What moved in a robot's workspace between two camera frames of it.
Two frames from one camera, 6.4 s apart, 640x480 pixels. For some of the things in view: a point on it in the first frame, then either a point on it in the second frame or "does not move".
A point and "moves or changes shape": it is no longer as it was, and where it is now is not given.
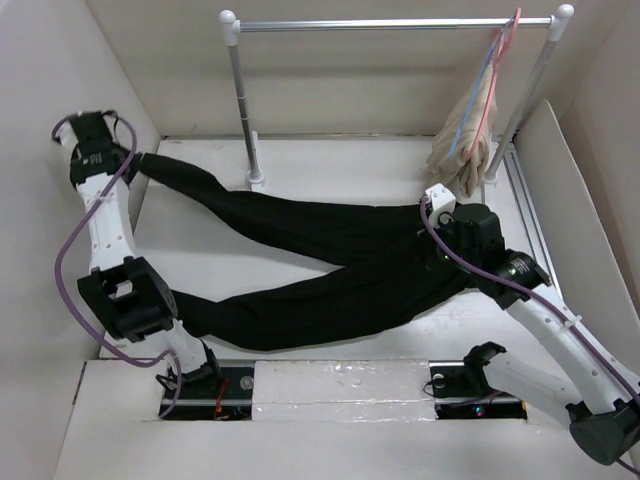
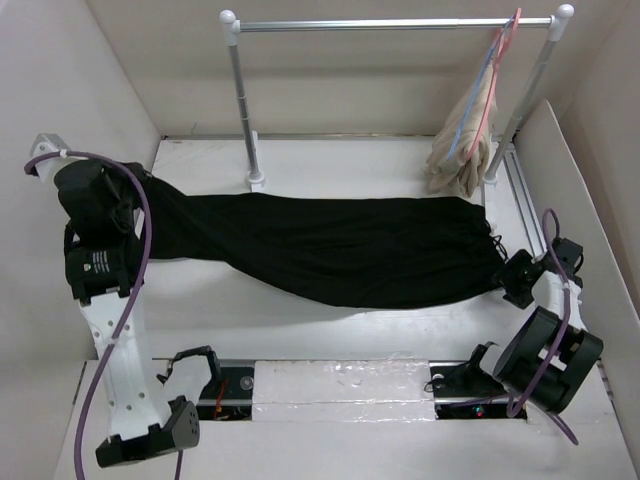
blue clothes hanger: x=483 y=73 does not move
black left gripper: x=134 y=164 → x=114 y=170
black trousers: x=385 y=263 moves or changes shape
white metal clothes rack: x=555 y=24 does not move
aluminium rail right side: x=531 y=223 does not move
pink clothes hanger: x=504 y=39 does not move
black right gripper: x=447 y=226 → x=519 y=259
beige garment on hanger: x=460 y=150 does not move
